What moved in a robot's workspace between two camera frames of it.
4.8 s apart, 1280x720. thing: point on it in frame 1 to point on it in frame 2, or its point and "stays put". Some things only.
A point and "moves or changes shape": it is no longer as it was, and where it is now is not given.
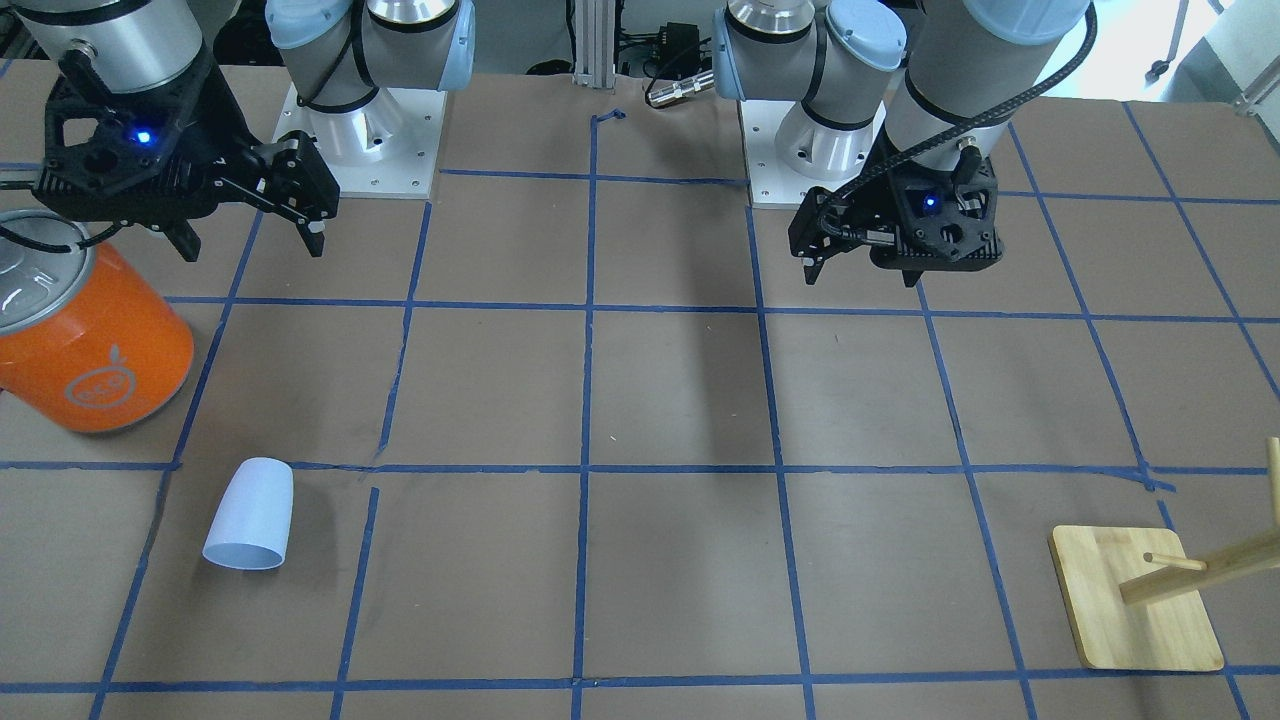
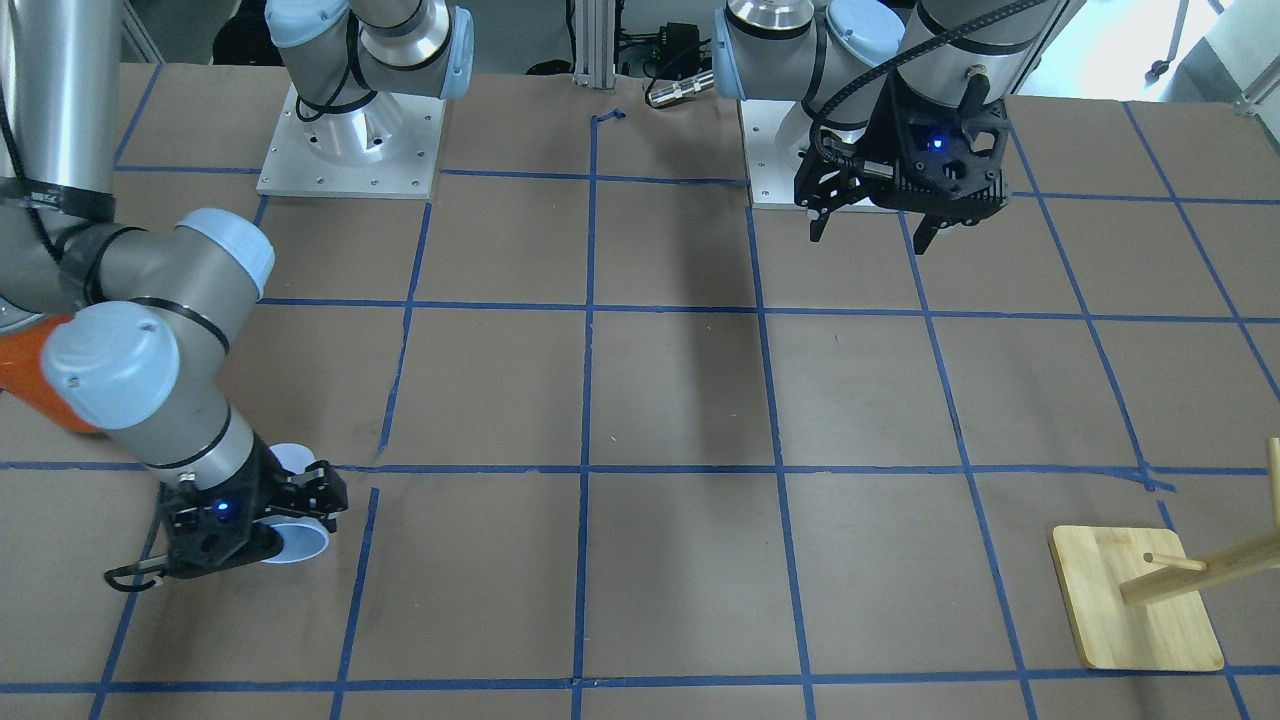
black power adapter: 679,48 stays put
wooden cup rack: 1134,592 stays put
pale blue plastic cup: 251,529 moves or changes shape
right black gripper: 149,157 to 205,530
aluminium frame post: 594,44 stays put
